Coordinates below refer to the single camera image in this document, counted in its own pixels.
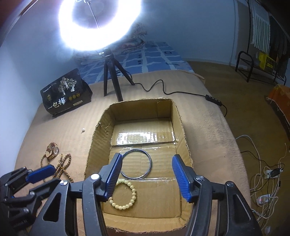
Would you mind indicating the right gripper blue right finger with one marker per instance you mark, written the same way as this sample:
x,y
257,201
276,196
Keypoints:
x,y
185,176

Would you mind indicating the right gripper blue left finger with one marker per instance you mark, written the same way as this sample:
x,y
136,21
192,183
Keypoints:
x,y
109,176

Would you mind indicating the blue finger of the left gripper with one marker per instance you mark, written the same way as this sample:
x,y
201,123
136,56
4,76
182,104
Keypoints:
x,y
40,174

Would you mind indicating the cream bead bracelet green pendant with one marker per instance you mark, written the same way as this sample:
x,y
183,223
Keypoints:
x,y
125,195

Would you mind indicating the dark thin bangle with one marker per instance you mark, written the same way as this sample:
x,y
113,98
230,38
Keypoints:
x,y
137,164

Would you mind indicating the wristwatch with red strap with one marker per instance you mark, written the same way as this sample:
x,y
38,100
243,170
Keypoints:
x,y
52,151

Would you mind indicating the brown cardboard box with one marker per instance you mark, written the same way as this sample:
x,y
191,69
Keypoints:
x,y
148,133

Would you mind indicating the tan blanket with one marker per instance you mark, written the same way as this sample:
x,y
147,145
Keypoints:
x,y
213,148

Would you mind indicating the black snack bag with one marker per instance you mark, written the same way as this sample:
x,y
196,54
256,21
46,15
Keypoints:
x,y
66,93

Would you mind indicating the black tripod stand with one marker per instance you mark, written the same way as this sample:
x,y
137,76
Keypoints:
x,y
110,65

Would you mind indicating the orange cloth covered box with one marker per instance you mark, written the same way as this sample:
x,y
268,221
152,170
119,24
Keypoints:
x,y
278,98

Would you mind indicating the blue checkered bed sheet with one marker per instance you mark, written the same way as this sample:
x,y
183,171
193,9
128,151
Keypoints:
x,y
152,56

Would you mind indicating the black clothes rack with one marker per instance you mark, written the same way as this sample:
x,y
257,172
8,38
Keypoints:
x,y
265,34

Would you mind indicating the folded floral quilt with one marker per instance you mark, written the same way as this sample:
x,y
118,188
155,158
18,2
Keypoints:
x,y
133,40

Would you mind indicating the yellow box on rack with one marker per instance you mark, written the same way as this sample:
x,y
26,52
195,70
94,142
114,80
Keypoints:
x,y
266,63

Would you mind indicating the white ring light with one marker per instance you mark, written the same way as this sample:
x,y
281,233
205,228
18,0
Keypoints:
x,y
82,38

